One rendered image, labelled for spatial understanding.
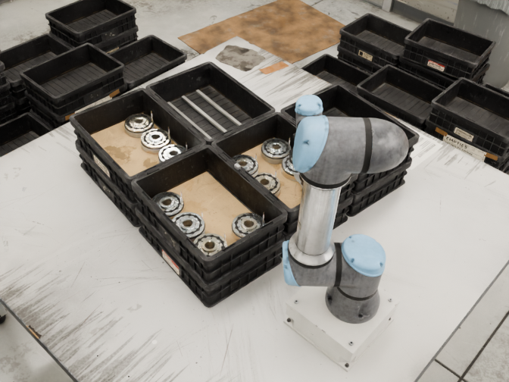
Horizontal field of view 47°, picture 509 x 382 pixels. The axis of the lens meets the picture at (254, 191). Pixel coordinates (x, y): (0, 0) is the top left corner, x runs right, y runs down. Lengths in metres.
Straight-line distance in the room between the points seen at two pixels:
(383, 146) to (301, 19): 3.48
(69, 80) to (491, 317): 2.26
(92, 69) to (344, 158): 2.14
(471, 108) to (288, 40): 1.70
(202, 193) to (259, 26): 2.72
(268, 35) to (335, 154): 3.25
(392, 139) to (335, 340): 0.64
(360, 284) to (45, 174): 1.23
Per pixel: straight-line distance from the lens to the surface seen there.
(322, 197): 1.30
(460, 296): 1.94
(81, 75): 3.13
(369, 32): 3.78
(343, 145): 1.19
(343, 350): 1.65
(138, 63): 3.38
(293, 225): 1.80
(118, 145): 2.12
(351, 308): 1.63
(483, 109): 3.11
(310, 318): 1.66
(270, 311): 1.78
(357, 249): 1.53
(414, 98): 3.26
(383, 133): 1.21
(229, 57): 2.79
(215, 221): 1.82
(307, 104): 1.66
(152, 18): 4.62
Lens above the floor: 2.17
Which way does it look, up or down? 44 degrees down
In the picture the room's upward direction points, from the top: 3 degrees clockwise
